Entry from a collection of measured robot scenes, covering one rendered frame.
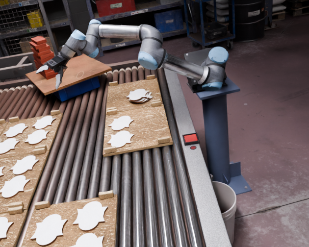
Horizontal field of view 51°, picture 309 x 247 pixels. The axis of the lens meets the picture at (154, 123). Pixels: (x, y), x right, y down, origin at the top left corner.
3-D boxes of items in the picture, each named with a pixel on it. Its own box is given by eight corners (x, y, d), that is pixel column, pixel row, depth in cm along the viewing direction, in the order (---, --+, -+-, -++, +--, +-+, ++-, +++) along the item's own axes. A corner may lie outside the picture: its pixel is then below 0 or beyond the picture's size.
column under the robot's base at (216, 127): (232, 162, 285) (228, 69, 240) (252, 190, 252) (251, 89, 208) (191, 172, 282) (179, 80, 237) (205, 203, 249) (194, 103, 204)
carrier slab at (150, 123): (163, 106, 197) (163, 104, 196) (173, 144, 162) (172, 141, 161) (106, 116, 197) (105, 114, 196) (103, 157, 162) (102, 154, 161)
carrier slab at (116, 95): (157, 79, 233) (156, 77, 232) (163, 106, 197) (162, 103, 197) (108, 87, 233) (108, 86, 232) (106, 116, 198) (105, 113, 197)
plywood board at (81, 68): (85, 56, 271) (84, 54, 270) (112, 70, 233) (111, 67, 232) (26, 76, 251) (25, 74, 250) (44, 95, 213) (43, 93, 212)
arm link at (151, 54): (229, 67, 196) (146, 34, 178) (225, 90, 192) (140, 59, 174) (218, 73, 207) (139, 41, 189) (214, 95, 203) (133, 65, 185)
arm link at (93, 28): (163, 19, 180) (86, 16, 196) (159, 37, 178) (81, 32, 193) (168, 31, 191) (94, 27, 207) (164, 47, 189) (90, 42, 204)
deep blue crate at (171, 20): (179, 24, 639) (177, 4, 620) (184, 28, 605) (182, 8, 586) (154, 28, 637) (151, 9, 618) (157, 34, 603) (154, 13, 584)
